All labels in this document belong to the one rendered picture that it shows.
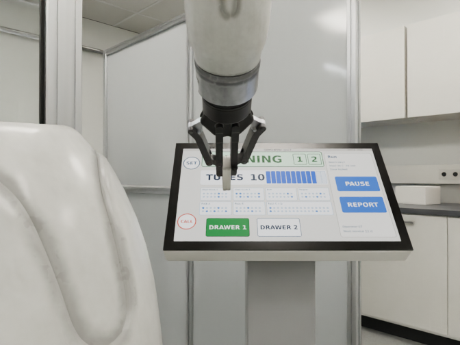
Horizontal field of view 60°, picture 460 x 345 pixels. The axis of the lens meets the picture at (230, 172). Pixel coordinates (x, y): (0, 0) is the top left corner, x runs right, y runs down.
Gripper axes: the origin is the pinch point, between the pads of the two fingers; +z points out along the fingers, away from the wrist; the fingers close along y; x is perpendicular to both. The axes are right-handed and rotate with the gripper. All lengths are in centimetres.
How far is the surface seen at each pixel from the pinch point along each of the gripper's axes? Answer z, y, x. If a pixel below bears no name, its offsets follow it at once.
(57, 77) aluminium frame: -1.8, 35.8, -27.5
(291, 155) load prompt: 16.5, -17.3, -17.4
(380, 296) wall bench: 212, -112, -49
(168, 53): 88, 25, -162
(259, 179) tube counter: 16.2, -8.7, -10.5
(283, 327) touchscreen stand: 36.3, -12.5, 18.0
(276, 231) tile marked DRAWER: 15.6, -10.6, 4.0
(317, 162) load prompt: 16.3, -23.3, -14.7
